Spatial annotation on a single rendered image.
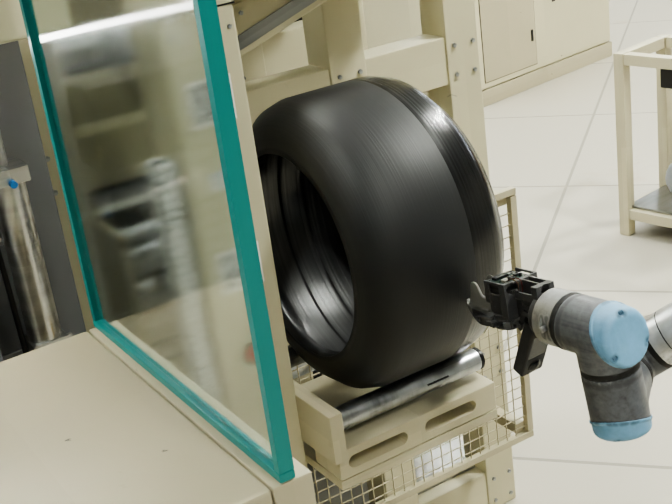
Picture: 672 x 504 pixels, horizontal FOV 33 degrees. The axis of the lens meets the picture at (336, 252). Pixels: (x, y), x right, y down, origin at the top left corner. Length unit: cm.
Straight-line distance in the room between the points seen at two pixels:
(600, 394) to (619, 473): 176
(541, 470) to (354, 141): 181
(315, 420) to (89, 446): 72
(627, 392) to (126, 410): 74
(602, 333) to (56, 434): 77
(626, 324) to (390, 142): 51
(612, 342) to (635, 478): 181
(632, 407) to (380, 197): 52
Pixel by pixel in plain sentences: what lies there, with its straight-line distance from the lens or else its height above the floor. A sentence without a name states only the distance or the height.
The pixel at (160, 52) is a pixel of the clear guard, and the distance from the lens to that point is 119.
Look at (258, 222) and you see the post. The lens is 194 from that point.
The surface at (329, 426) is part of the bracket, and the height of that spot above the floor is 93.
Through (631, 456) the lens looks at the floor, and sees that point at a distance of 358.
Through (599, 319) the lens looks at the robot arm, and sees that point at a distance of 170.
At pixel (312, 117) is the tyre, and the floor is 143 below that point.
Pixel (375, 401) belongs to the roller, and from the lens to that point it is 210.
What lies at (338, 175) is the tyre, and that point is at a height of 135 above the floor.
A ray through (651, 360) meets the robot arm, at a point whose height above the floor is 106.
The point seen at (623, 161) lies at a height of 34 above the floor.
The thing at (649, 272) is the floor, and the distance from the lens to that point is 475.
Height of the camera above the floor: 195
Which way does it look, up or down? 22 degrees down
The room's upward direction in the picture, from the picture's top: 8 degrees counter-clockwise
